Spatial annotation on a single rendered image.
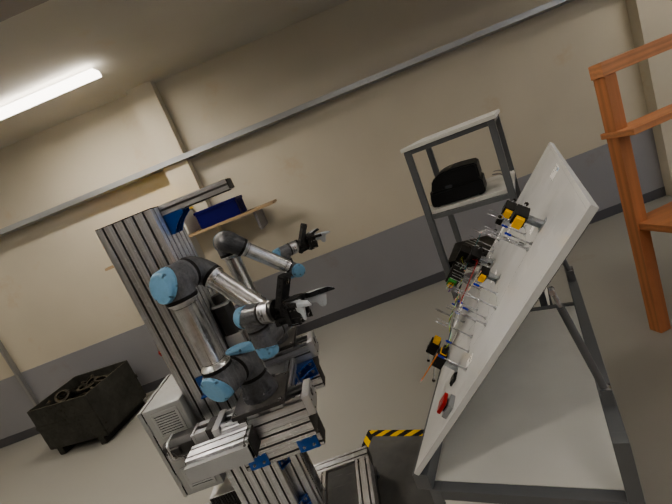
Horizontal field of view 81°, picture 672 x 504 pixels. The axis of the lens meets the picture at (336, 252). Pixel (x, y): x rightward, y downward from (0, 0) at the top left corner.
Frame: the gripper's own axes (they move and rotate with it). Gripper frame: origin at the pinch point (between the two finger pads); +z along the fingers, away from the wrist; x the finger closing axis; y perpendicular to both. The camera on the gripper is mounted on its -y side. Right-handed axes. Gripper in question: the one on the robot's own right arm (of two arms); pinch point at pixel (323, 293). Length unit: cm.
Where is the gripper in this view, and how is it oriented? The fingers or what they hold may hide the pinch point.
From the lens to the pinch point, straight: 117.9
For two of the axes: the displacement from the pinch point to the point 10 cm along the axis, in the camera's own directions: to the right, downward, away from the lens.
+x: -4.3, 2.2, -8.8
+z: 8.5, -2.3, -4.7
